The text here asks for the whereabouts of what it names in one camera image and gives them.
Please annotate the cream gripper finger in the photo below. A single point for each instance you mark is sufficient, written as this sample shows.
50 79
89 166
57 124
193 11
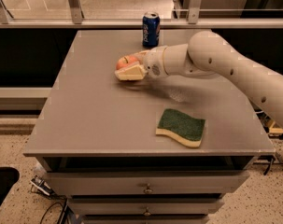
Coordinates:
139 56
131 72

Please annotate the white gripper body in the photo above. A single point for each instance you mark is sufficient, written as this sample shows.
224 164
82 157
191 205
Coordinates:
154 62

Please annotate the red apple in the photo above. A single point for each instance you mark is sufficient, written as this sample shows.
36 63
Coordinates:
125 61

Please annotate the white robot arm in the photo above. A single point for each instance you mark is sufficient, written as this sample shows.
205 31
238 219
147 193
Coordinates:
204 55

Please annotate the blue Pepsi can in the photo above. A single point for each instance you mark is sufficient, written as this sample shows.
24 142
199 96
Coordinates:
151 29

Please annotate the metal railing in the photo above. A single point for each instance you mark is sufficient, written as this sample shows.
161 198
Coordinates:
90 14

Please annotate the green yellow sponge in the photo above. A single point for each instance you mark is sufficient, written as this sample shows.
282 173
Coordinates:
181 127

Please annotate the grey drawer cabinet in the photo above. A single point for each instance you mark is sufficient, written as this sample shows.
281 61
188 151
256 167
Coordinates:
93 122

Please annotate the brass top drawer knob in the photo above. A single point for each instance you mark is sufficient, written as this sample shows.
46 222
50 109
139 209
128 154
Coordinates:
148 189

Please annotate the brass drawer knob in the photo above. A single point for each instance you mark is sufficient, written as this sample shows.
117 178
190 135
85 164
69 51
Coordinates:
148 189
146 212

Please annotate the top grey drawer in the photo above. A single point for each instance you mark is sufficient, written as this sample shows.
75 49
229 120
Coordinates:
133 183

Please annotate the grey drawer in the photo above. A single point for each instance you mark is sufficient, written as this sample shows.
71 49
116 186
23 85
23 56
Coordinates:
137 206
146 220
133 183

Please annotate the brass middle drawer knob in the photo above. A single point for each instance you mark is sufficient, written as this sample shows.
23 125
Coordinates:
146 212

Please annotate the middle grey drawer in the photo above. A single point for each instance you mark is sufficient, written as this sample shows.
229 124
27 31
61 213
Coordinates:
137 206

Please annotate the small black white device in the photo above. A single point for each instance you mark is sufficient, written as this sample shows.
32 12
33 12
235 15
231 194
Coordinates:
41 185

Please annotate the bottom grey drawer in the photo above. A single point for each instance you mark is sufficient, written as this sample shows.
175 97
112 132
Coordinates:
146 220

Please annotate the black chair seat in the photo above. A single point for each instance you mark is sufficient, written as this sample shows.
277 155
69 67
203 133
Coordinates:
8 177

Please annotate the yellow stand frame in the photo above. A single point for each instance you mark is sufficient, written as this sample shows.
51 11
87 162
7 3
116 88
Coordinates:
273 128

